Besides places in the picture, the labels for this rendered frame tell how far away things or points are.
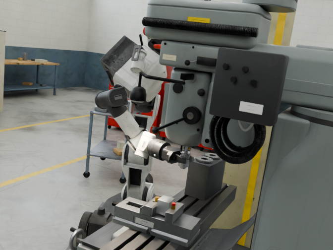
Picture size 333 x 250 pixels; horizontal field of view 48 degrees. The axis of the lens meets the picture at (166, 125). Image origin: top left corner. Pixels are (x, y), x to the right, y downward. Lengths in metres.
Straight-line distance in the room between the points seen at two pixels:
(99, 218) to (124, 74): 0.96
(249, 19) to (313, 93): 0.34
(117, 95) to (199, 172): 0.58
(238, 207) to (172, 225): 2.03
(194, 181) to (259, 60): 0.99
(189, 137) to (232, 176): 1.96
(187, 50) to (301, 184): 0.64
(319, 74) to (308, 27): 9.22
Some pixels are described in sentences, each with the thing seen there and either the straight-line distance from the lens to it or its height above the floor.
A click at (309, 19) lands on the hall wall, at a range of 10.60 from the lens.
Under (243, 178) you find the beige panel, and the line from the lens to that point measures 3.43.
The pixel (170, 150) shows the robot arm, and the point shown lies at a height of 1.26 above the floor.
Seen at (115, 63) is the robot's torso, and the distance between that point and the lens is 2.04.
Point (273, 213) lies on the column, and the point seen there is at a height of 1.19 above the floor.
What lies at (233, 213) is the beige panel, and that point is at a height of 0.31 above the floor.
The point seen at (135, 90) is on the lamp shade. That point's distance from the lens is 1.65.
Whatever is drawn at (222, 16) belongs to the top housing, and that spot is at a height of 1.84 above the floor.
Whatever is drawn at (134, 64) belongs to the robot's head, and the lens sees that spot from 1.89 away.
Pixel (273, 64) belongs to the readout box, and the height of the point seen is 1.69.
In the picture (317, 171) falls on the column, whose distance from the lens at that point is 1.34.
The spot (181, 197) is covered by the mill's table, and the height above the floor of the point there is 0.96.
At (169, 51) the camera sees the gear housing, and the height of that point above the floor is 1.69.
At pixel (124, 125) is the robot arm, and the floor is 1.27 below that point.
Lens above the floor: 1.71
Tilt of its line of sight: 12 degrees down
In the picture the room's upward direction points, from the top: 7 degrees clockwise
